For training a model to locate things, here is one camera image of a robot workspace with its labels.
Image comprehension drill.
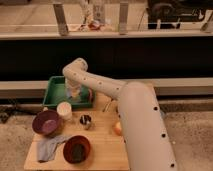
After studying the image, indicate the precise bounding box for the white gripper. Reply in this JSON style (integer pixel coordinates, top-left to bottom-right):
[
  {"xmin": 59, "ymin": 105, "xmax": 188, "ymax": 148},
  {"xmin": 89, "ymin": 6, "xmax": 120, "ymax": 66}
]
[{"xmin": 65, "ymin": 79, "xmax": 81, "ymax": 99}]

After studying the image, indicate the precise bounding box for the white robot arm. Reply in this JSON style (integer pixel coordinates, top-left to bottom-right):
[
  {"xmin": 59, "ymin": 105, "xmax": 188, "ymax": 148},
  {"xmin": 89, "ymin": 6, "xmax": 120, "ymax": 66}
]
[{"xmin": 62, "ymin": 58, "xmax": 178, "ymax": 171}]

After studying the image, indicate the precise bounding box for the green plastic tray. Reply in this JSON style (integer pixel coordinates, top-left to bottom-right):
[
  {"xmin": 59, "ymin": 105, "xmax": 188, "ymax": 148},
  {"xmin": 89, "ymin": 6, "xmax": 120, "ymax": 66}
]
[{"xmin": 43, "ymin": 76, "xmax": 93, "ymax": 109}]

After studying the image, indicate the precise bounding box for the white cup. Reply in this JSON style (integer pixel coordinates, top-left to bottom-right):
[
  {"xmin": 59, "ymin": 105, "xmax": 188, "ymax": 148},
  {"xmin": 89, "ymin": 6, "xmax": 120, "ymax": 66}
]
[{"xmin": 56, "ymin": 102, "xmax": 72, "ymax": 120}]

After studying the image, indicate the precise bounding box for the small metal cup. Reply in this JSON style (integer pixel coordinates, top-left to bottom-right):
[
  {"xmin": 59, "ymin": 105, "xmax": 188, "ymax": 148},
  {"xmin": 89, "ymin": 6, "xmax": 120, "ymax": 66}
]
[{"xmin": 80, "ymin": 115, "xmax": 92, "ymax": 130}]

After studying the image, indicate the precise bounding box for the purple bowl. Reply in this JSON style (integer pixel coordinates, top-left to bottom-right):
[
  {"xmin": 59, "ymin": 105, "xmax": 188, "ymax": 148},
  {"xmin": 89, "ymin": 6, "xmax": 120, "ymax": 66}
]
[{"xmin": 32, "ymin": 110, "xmax": 61, "ymax": 135}]

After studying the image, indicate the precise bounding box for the orange fruit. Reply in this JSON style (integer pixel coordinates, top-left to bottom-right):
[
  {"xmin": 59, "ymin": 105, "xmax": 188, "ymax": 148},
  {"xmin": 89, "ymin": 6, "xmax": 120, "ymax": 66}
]
[{"xmin": 113, "ymin": 121, "xmax": 122, "ymax": 136}]

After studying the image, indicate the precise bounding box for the red-brown bowl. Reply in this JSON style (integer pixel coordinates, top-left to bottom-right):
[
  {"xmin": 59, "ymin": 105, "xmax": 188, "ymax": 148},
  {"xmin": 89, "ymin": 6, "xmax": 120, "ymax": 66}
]
[{"xmin": 63, "ymin": 135, "xmax": 91, "ymax": 164}]

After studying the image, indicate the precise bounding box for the grey-blue cloth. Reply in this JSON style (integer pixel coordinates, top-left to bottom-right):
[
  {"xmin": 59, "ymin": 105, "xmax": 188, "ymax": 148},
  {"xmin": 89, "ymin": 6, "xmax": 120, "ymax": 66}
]
[{"xmin": 37, "ymin": 135, "xmax": 70, "ymax": 163}]

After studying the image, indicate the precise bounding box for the black machine in background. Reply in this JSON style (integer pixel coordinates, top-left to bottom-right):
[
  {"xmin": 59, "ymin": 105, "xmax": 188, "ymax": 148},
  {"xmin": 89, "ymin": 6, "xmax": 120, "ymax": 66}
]
[{"xmin": 147, "ymin": 0, "xmax": 213, "ymax": 29}]

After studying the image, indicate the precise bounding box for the black cable on floor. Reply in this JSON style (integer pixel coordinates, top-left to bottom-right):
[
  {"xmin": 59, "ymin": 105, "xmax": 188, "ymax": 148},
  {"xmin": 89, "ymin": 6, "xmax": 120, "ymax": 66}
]
[{"xmin": 0, "ymin": 98, "xmax": 26, "ymax": 124}]

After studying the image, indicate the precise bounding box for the left metal railing post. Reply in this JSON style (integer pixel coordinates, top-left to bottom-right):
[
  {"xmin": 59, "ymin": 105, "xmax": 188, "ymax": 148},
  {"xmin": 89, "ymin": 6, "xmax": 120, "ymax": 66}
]
[{"xmin": 53, "ymin": 2, "xmax": 69, "ymax": 36}]

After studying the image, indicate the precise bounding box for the metal railing post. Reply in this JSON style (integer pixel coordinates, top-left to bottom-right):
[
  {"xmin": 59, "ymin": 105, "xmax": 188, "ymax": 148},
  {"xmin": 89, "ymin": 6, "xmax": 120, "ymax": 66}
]
[
  {"xmin": 53, "ymin": 2, "xmax": 69, "ymax": 36},
  {"xmin": 118, "ymin": 1, "xmax": 129, "ymax": 35}
]

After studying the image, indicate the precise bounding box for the right metal railing post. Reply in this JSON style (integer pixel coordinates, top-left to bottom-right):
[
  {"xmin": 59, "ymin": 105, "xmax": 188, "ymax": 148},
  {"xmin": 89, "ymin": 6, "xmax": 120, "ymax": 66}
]
[{"xmin": 118, "ymin": 1, "xmax": 129, "ymax": 35}]

